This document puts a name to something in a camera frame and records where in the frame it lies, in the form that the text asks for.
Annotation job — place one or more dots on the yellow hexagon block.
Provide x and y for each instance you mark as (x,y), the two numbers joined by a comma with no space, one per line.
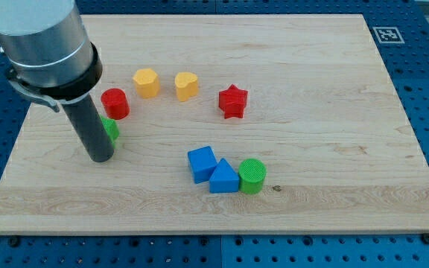
(146,82)

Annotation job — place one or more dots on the wooden board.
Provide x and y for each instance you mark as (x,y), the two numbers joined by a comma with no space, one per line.
(322,115)

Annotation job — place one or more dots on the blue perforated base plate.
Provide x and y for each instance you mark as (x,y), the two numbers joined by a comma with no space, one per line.
(408,65)

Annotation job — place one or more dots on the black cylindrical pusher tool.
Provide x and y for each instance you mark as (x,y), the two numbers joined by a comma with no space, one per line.
(88,125)

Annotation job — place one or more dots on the green cylinder block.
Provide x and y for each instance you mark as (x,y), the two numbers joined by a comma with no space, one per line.
(252,173)

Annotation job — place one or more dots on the blue triangle block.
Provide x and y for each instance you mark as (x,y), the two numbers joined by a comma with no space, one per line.
(224,179)

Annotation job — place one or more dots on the blue cube block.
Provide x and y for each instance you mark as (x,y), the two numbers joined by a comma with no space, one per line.
(202,163)

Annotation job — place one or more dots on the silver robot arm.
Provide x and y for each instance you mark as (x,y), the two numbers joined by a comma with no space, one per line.
(53,61)

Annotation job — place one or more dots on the red cylinder block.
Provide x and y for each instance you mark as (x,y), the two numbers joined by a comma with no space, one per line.
(115,103)

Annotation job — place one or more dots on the green star block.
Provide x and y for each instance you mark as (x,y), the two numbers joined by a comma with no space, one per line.
(111,128)

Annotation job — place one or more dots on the white fiducial marker tag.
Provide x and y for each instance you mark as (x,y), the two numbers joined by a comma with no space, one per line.
(388,35)

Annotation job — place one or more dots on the yellow heart block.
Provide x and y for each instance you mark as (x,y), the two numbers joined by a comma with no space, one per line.
(187,85)

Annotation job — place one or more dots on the red star block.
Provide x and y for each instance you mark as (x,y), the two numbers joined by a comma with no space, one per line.
(233,101)

